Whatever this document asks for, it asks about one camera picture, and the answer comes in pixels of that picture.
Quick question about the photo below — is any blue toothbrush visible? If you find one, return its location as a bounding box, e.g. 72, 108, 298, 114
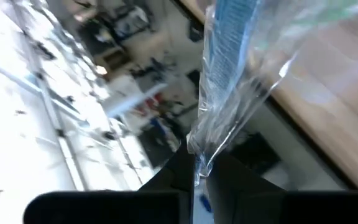
186, 0, 300, 187

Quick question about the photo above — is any green toothbrush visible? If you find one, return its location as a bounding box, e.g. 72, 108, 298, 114
290, 0, 358, 26

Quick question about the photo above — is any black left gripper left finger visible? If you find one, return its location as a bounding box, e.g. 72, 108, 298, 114
22, 141, 196, 224

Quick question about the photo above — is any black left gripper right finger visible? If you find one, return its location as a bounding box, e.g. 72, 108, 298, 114
205, 151, 358, 224

